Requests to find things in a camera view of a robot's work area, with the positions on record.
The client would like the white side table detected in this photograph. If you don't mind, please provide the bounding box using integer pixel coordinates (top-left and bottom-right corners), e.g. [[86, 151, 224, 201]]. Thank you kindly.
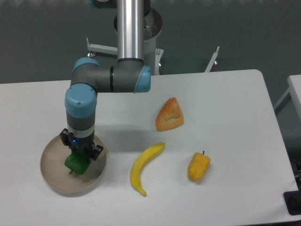
[[273, 74, 301, 119]]

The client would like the black device at edge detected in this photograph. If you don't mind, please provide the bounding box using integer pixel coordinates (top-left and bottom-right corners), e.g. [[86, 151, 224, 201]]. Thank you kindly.
[[283, 191, 301, 216]]

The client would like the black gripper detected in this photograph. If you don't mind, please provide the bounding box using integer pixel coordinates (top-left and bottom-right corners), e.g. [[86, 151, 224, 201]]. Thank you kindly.
[[59, 128, 104, 161]]

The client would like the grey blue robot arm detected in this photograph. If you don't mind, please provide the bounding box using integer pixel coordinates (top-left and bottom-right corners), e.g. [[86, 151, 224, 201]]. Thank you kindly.
[[60, 0, 151, 160]]

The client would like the yellow orange bell pepper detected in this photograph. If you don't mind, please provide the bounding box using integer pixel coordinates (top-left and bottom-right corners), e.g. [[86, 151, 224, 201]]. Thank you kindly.
[[187, 151, 211, 181]]

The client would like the beige round plate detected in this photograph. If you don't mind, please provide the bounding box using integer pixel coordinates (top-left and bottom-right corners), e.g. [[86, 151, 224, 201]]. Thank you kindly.
[[40, 136, 107, 197]]

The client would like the triangular golden pastry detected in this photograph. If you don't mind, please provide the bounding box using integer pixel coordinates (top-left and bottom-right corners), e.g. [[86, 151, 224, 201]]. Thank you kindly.
[[155, 97, 184, 132]]

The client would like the yellow banana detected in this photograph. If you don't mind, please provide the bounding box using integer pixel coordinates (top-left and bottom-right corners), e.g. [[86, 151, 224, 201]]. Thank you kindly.
[[129, 142, 166, 197]]

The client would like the green bell pepper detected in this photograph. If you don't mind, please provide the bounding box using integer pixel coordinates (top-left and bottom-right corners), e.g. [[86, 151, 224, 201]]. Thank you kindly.
[[64, 148, 90, 175]]

